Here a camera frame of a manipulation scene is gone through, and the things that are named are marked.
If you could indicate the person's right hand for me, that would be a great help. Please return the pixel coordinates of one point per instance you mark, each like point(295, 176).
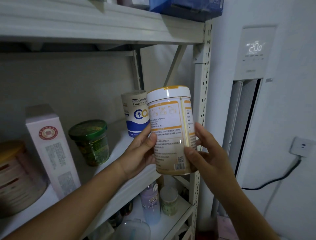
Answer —
point(215, 168)

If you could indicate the person's left hand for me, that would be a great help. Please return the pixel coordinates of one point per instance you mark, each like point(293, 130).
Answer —
point(138, 156)

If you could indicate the white striped canister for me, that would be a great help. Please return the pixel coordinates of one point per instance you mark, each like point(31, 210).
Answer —
point(170, 128)

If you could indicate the white and blue canister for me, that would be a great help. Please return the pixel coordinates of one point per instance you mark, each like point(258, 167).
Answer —
point(134, 113)

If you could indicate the green canister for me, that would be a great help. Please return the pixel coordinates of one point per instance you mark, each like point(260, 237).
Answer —
point(90, 142)

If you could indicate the pink cherry blossom box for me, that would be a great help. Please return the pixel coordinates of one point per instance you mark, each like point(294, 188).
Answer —
point(52, 148)

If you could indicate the beige ribbed canister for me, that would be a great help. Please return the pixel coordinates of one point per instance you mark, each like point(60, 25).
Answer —
point(17, 175)

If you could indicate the white metal shelving unit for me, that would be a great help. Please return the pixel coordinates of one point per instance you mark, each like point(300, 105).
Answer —
point(98, 24)

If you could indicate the person's right forearm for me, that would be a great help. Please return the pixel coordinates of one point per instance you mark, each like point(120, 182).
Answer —
point(247, 217)

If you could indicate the person's left forearm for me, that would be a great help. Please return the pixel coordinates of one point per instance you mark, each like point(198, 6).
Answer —
point(69, 207)

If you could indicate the lavender bottle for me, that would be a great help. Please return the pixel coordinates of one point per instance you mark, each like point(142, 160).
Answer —
point(150, 203)

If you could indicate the dark brown pill jar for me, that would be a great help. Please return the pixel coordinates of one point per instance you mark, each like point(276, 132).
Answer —
point(115, 218)
point(127, 207)

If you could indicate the small green jar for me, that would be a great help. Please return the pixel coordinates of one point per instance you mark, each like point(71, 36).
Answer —
point(169, 201)

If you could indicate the pink carton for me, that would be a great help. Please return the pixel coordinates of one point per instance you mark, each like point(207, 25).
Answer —
point(226, 228)

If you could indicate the clear plastic container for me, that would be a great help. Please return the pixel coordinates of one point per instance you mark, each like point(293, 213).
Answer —
point(131, 230)

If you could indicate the white standing air conditioner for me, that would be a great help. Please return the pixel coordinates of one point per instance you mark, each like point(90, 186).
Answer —
point(254, 64)

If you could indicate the blue plastic bag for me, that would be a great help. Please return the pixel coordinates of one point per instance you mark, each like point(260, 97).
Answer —
point(187, 7)

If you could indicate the white wall socket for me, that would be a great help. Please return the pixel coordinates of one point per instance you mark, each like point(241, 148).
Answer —
point(302, 147)

